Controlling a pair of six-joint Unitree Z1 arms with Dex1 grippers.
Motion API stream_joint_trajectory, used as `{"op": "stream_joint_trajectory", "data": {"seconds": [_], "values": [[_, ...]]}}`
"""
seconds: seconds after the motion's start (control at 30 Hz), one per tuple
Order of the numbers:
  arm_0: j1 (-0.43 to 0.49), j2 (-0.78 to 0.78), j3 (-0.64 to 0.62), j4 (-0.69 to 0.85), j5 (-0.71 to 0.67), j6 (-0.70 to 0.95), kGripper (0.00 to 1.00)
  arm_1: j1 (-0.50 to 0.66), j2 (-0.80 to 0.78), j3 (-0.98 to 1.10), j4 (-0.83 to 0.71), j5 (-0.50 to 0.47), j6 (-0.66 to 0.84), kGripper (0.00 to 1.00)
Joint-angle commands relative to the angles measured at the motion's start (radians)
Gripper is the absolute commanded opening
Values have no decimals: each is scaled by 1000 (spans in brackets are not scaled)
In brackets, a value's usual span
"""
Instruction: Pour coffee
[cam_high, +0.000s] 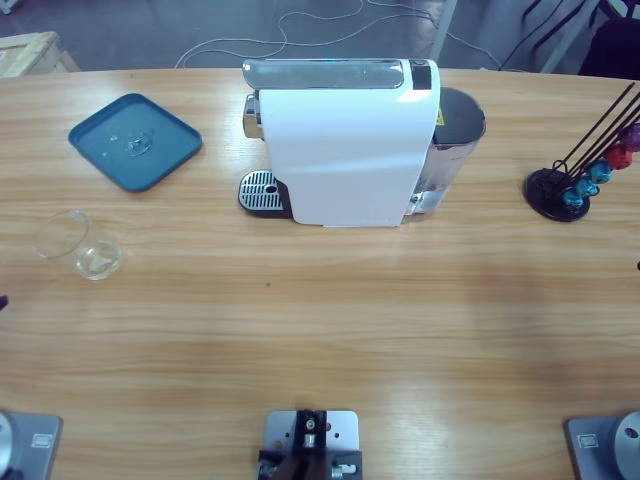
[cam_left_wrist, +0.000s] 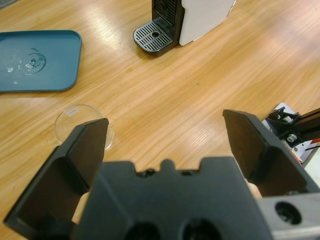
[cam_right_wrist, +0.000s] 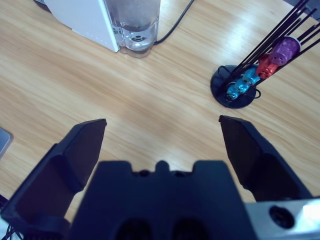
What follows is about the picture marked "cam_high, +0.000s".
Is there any clear glass cup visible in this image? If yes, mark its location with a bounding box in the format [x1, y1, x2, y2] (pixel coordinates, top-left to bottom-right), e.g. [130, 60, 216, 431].
[32, 209, 125, 282]

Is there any white capsule coffee machine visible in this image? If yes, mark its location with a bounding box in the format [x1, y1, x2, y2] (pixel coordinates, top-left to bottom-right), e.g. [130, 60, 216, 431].
[243, 58, 442, 230]

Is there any red coffee capsule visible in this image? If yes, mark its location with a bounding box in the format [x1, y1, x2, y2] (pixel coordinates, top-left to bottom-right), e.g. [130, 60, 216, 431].
[606, 143, 635, 170]

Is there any black drip tray silver grille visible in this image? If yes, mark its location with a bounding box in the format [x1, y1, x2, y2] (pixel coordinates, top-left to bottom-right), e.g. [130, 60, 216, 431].
[237, 168, 294, 221]

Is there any water tank with black lid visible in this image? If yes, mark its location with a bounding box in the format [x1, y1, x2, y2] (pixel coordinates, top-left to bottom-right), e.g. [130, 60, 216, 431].
[402, 86, 487, 226]

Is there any black capsule holder with rods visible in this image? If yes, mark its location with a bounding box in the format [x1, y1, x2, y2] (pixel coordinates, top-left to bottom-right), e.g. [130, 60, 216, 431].
[523, 82, 640, 223]

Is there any white metal table leg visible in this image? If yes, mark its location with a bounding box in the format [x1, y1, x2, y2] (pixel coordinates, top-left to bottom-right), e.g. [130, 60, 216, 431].
[428, 0, 457, 62]

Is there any blue square plastic tray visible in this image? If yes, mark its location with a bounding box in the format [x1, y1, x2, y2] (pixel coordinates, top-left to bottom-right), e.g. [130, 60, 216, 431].
[67, 92, 204, 194]

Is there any white slanted metal bar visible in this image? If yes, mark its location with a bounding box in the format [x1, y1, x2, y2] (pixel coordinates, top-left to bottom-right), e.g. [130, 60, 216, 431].
[542, 0, 601, 75]

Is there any light wooden crate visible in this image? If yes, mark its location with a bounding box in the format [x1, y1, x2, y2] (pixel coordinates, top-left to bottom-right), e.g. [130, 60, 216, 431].
[0, 30, 82, 79]

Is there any black chair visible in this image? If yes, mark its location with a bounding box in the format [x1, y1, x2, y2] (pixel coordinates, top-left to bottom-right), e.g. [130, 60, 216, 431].
[579, 17, 640, 81]

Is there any white floor cable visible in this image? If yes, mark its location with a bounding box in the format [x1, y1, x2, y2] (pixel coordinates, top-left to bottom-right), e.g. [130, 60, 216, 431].
[173, 0, 501, 70]

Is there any black power cord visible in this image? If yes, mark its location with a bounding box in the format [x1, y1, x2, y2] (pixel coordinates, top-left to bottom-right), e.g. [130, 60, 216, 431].
[498, 0, 599, 71]

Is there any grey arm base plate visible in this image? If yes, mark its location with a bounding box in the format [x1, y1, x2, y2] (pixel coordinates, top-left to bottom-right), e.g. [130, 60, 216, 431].
[0, 409, 65, 480]
[563, 410, 640, 480]

